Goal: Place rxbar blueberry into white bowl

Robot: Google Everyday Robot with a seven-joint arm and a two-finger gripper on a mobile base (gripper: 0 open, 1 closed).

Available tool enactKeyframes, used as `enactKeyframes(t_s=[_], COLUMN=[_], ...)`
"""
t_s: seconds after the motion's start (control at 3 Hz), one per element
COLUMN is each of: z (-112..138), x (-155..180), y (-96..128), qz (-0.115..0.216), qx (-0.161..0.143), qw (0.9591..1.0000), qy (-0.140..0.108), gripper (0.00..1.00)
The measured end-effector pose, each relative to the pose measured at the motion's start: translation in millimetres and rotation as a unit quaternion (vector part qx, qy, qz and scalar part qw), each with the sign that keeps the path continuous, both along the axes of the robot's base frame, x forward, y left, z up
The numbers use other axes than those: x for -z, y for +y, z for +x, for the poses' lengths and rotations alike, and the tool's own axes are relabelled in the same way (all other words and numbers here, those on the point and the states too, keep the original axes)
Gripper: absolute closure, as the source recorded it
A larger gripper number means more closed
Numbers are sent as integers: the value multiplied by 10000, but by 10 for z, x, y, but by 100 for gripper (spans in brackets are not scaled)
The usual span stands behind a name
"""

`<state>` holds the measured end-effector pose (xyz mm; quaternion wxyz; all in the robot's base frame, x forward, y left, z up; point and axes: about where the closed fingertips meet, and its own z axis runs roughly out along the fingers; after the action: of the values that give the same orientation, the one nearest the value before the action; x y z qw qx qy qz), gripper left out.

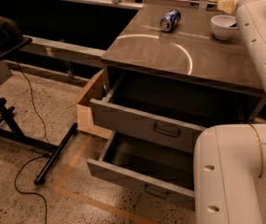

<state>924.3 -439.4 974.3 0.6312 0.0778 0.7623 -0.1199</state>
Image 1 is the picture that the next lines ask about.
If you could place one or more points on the grey upper drawer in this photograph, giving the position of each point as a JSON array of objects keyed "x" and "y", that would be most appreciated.
[{"x": 123, "y": 111}]

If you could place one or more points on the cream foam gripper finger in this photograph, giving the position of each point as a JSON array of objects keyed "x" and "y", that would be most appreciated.
[{"x": 227, "y": 6}]

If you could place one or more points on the grey lower drawer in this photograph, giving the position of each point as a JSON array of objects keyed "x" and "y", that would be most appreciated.
[{"x": 161, "y": 172}]

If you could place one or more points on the black folding stand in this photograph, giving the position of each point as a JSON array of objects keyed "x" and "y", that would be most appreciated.
[{"x": 9, "y": 129}]

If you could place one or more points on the blue soda can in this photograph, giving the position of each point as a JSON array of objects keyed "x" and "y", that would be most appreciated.
[{"x": 170, "y": 20}]

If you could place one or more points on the grey metal rail beam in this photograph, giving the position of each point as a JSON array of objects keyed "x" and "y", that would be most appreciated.
[{"x": 64, "y": 51}]

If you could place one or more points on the grey drawer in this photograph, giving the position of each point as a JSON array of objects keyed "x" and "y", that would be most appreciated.
[
  {"x": 161, "y": 172},
  {"x": 123, "y": 111}
]

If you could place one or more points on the cardboard box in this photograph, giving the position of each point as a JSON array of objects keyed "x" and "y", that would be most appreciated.
[{"x": 94, "y": 89}]

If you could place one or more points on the white ceramic bowl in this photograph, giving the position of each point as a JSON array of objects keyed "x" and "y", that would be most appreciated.
[{"x": 220, "y": 26}]

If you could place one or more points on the grey drawer cabinet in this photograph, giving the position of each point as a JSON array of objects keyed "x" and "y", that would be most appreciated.
[{"x": 188, "y": 74}]

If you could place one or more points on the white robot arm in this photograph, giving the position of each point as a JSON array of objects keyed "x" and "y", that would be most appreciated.
[{"x": 228, "y": 158}]

